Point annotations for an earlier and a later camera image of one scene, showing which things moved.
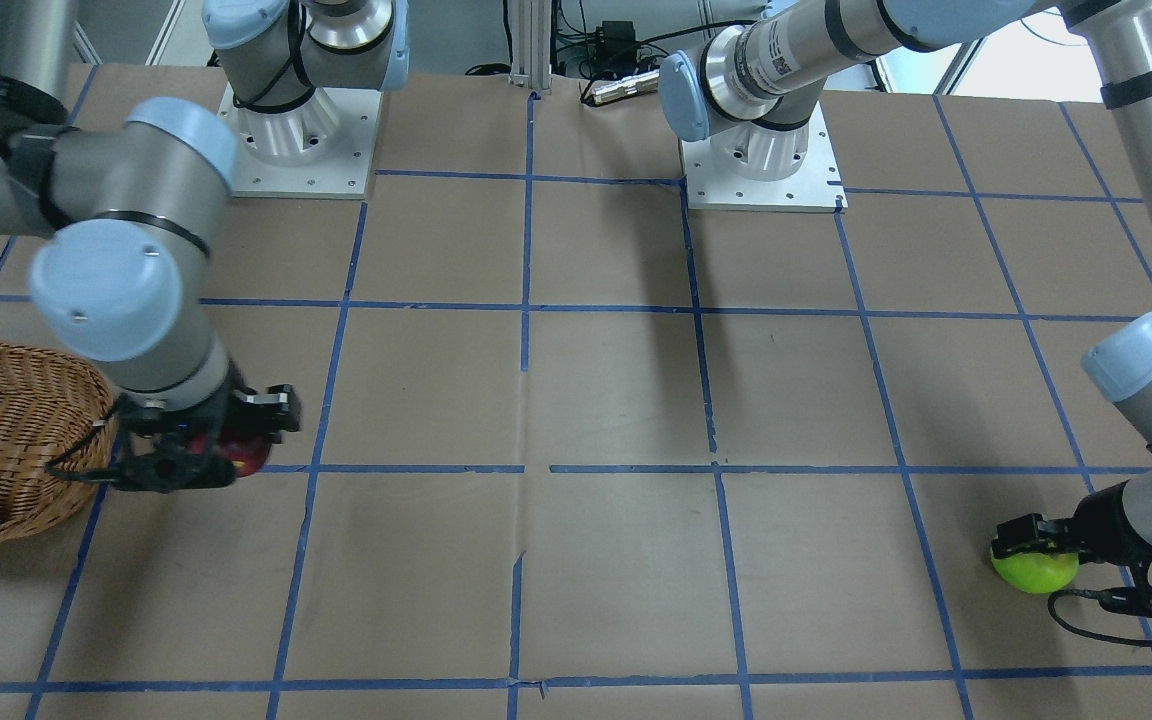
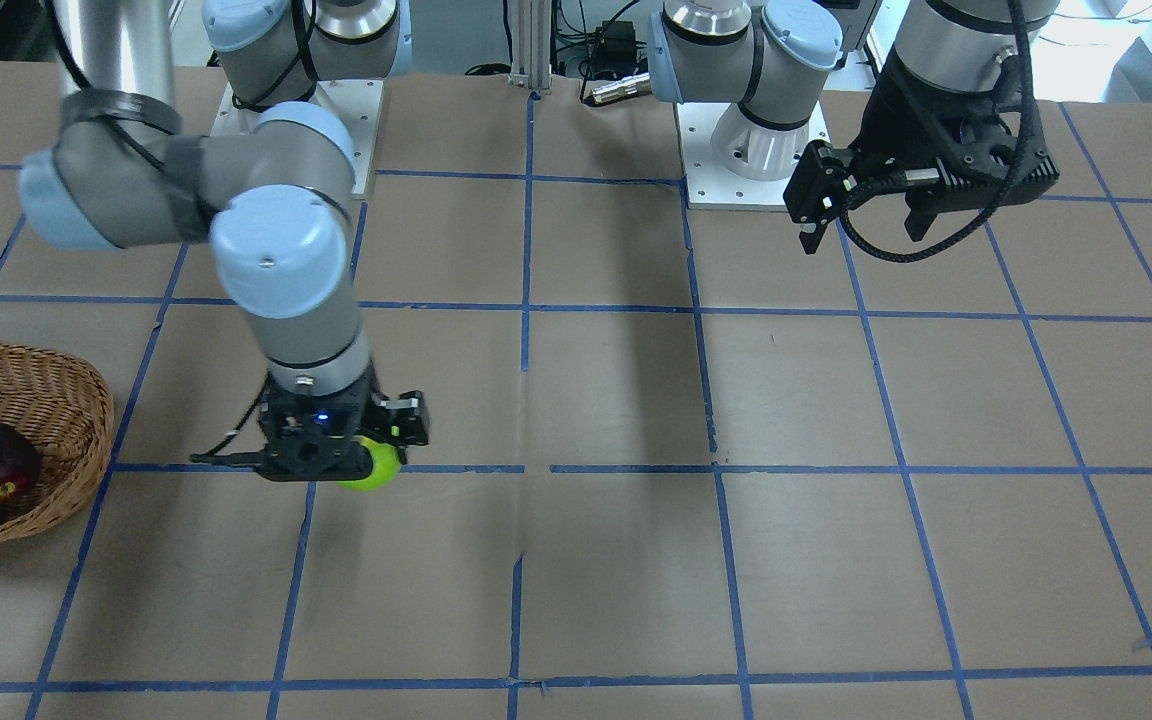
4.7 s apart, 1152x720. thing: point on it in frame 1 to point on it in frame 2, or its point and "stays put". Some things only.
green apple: x=1036 y=572 to x=386 y=466
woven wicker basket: x=40 y=428 stays put
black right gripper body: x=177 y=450 to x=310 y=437
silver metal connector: x=645 y=83 stays put
